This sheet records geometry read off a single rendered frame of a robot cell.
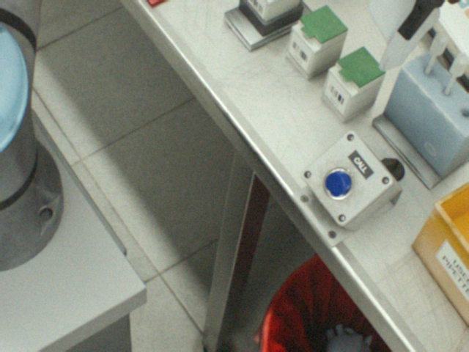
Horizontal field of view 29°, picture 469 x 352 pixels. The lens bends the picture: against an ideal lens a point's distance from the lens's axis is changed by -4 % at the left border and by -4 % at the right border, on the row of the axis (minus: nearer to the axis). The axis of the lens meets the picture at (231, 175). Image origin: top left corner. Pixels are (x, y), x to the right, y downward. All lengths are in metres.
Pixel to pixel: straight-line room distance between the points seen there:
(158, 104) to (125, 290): 1.20
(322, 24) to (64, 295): 0.40
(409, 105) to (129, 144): 1.10
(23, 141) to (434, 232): 0.40
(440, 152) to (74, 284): 0.40
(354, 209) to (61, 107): 1.23
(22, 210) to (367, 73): 0.39
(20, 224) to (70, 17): 1.38
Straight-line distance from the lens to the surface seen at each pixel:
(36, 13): 0.83
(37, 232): 0.88
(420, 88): 0.96
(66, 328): 0.87
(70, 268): 0.89
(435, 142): 0.99
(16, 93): 0.73
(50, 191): 0.88
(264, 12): 1.04
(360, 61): 1.00
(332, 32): 1.02
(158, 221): 1.92
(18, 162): 0.79
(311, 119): 1.03
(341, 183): 0.92
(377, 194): 0.92
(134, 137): 2.01
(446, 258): 0.93
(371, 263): 0.97
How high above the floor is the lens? 1.74
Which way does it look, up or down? 62 degrees down
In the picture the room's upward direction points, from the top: 10 degrees clockwise
